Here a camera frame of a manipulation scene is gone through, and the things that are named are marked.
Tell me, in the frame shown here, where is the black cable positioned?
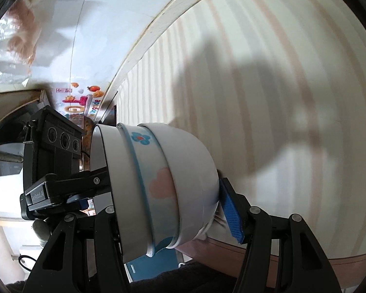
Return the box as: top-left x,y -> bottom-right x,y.
17,254 -> 39,274

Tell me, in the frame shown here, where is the colourful fruit wall sticker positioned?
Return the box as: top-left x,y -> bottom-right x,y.
51,82 -> 106,118

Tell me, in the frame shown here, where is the plain white bowl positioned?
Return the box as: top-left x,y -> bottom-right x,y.
142,123 -> 219,249

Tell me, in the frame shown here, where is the white bowl blue pink pattern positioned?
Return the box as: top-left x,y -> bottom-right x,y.
118,123 -> 180,257

